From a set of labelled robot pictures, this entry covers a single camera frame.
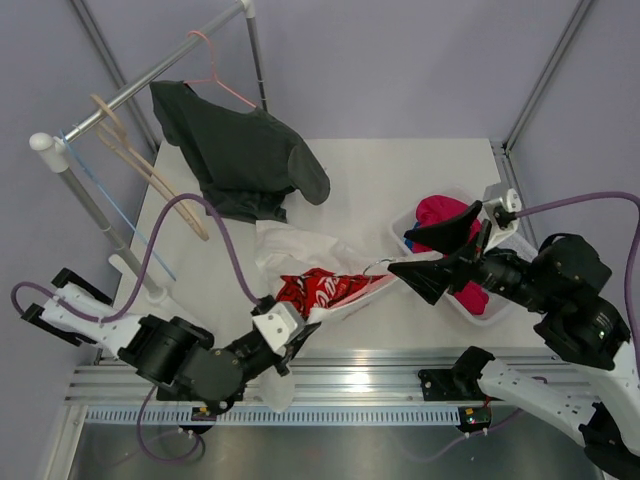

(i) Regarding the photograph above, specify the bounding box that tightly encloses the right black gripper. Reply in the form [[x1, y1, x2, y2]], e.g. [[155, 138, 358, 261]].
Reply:
[[387, 199, 555, 312]]

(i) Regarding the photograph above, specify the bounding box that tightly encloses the pink plastic hanger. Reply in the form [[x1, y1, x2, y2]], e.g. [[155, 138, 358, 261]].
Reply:
[[312, 257, 399, 321]]

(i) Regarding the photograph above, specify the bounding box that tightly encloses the white Coca-Cola t-shirt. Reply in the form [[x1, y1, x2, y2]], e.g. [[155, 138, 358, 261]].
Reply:
[[253, 219, 446, 414]]

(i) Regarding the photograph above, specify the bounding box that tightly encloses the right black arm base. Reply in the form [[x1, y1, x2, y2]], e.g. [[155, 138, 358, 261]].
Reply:
[[418, 369, 487, 402]]

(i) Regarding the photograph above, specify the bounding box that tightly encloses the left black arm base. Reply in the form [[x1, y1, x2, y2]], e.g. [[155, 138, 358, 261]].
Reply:
[[155, 373, 244, 404]]

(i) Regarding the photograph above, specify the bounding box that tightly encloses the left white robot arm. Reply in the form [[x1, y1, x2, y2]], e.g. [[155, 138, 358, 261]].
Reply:
[[10, 268, 318, 415]]

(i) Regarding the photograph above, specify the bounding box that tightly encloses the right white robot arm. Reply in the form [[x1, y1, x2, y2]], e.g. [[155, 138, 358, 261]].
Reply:
[[389, 201, 639, 479]]

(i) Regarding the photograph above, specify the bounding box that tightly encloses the dark grey t-shirt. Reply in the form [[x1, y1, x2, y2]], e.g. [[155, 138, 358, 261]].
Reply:
[[150, 81, 331, 223]]

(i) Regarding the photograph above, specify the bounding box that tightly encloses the beige wooden hanger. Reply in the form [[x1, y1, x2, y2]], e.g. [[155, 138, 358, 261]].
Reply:
[[90, 94, 209, 241]]

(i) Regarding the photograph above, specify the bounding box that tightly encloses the magenta cloth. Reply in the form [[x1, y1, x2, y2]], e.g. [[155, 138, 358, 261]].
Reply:
[[414, 195, 489, 316]]

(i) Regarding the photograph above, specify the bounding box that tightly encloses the silver clothes rack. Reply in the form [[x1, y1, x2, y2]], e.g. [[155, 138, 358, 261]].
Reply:
[[20, 1, 256, 294]]

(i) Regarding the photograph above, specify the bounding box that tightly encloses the aluminium mounting rail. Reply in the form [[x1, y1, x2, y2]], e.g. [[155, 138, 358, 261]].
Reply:
[[64, 348, 593, 406]]

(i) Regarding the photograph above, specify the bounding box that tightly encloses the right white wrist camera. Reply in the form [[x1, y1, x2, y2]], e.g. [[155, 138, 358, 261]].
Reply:
[[482, 183, 522, 250]]

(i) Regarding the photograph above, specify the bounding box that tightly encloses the white slotted cable duct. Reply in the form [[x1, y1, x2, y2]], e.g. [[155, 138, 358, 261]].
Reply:
[[85, 405, 461, 426]]

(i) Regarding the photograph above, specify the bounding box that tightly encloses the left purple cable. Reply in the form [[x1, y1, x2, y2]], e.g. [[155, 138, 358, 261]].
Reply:
[[10, 192, 264, 464]]

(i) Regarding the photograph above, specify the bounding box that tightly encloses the purple cable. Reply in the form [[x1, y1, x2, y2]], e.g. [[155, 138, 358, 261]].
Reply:
[[10, 192, 264, 464], [399, 190, 640, 461]]

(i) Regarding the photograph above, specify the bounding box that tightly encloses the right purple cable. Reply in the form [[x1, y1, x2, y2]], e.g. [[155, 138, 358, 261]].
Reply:
[[399, 190, 640, 461]]

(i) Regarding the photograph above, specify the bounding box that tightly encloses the pink wire hanger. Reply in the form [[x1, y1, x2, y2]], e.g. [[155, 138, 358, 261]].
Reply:
[[182, 29, 259, 110]]

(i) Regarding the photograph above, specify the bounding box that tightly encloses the blue wire hanger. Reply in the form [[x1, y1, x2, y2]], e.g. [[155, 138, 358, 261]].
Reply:
[[58, 130, 178, 281]]

